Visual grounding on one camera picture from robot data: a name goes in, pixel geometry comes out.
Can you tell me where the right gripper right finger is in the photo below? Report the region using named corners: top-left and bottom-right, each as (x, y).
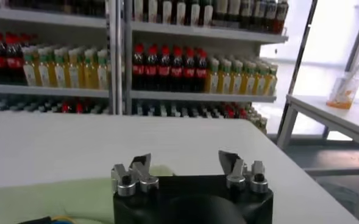
top-left (218, 150), bottom-right (269, 195)

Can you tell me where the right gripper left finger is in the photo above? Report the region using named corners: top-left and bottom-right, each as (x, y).
top-left (110, 153), bottom-right (160, 197)

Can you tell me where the green polo shirt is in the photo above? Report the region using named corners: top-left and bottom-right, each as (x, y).
top-left (0, 164), bottom-right (176, 224)

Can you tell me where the grey metal shelf unit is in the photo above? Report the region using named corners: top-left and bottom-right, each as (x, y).
top-left (123, 0), bottom-right (289, 135)
top-left (0, 0), bottom-right (124, 116)

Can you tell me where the yellow tea bottle white cap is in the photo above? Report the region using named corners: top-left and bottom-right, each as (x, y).
top-left (230, 60), bottom-right (244, 94)
top-left (241, 60), bottom-right (256, 95)
top-left (83, 48), bottom-right (98, 89)
top-left (52, 47), bottom-right (69, 88)
top-left (218, 59), bottom-right (232, 94)
top-left (96, 49), bottom-right (110, 90)
top-left (22, 47), bottom-right (38, 87)
top-left (264, 63), bottom-right (279, 96)
top-left (66, 47), bottom-right (84, 89)
top-left (36, 47), bottom-right (54, 88)
top-left (254, 62), bottom-right (267, 96)
top-left (206, 57), bottom-right (220, 94)

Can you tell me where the white grey-framed side table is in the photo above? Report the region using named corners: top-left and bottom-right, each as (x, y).
top-left (276, 94), bottom-right (359, 183)

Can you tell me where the clear cup with orange liquid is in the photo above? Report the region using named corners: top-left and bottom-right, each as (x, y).
top-left (325, 62), bottom-right (359, 110)

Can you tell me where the dark bottle beige label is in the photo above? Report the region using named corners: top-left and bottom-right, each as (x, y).
top-left (213, 0), bottom-right (228, 27)
top-left (227, 0), bottom-right (241, 29)

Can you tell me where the black clip with yellow wire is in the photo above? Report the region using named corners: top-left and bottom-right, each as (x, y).
top-left (17, 215), bottom-right (78, 224)

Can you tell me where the black window frame pole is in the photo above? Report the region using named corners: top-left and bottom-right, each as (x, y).
top-left (276, 0), bottom-right (319, 136)

